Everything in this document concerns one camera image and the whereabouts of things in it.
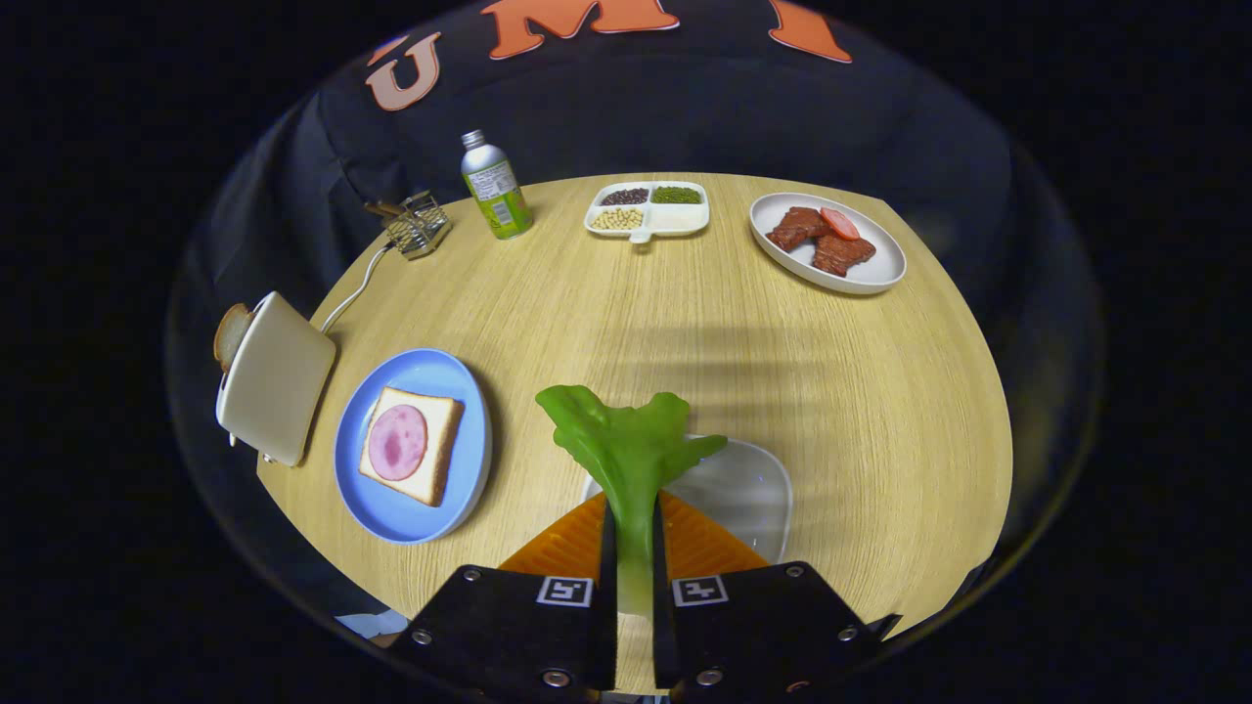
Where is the white toaster cable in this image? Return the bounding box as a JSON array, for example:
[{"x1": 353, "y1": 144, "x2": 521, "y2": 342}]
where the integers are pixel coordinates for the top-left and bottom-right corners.
[{"x1": 321, "y1": 242, "x2": 394, "y2": 333}]

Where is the white toaster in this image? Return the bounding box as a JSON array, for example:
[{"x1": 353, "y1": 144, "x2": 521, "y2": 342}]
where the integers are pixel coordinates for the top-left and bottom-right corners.
[{"x1": 215, "y1": 291, "x2": 337, "y2": 468}]

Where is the white square plate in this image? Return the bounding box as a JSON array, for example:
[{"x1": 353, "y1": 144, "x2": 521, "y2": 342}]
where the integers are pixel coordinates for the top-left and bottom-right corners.
[{"x1": 582, "y1": 435, "x2": 793, "y2": 566}]

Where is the silver bottle green label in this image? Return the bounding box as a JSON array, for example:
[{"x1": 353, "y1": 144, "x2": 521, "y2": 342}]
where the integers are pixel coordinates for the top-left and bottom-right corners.
[{"x1": 461, "y1": 129, "x2": 535, "y2": 241}]

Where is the green lettuce leaf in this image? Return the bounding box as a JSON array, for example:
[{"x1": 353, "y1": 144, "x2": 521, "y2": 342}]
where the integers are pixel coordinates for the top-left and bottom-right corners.
[{"x1": 535, "y1": 384, "x2": 729, "y2": 617}]

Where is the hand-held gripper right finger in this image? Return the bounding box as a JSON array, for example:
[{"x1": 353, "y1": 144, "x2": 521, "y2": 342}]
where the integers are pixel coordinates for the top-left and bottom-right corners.
[{"x1": 650, "y1": 489, "x2": 901, "y2": 700}]

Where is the black backdrop cloth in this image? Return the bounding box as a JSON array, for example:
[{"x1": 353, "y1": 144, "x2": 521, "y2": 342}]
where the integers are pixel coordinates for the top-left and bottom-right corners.
[{"x1": 166, "y1": 0, "x2": 1106, "y2": 627}]

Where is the toasted bread slice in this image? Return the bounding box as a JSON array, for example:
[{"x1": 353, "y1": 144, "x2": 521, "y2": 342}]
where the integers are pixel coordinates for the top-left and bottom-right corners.
[{"x1": 213, "y1": 303, "x2": 255, "y2": 373}]

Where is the blue round plate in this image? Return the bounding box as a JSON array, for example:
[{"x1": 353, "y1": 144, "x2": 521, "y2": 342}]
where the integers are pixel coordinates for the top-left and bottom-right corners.
[{"x1": 334, "y1": 348, "x2": 493, "y2": 545}]

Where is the wire mesh basket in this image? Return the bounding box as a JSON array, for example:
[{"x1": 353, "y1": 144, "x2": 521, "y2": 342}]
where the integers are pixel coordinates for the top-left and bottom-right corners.
[{"x1": 364, "y1": 190, "x2": 453, "y2": 261}]

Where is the white oval plate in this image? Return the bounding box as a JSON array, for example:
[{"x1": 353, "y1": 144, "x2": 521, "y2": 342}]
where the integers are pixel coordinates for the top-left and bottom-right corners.
[{"x1": 749, "y1": 192, "x2": 908, "y2": 296}]

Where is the brown meat slice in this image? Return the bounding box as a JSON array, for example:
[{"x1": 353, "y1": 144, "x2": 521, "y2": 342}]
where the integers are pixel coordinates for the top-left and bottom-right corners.
[
  {"x1": 765, "y1": 206, "x2": 830, "y2": 252},
  {"x1": 812, "y1": 233, "x2": 877, "y2": 278}
]

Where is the pink ham slice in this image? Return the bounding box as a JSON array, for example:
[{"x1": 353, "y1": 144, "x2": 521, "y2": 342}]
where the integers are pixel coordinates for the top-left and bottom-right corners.
[{"x1": 368, "y1": 404, "x2": 429, "y2": 482}]

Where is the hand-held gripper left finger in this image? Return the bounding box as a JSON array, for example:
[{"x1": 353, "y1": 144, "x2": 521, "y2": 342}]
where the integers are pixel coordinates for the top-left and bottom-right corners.
[{"x1": 391, "y1": 492, "x2": 619, "y2": 700}]

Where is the white divided dish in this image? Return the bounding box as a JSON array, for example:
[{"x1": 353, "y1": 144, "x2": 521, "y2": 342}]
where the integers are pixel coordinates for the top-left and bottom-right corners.
[{"x1": 584, "y1": 181, "x2": 710, "y2": 244}]

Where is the white bread slice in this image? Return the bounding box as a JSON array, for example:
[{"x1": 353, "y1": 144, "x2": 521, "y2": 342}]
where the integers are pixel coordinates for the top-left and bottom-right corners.
[{"x1": 358, "y1": 386, "x2": 465, "y2": 507}]

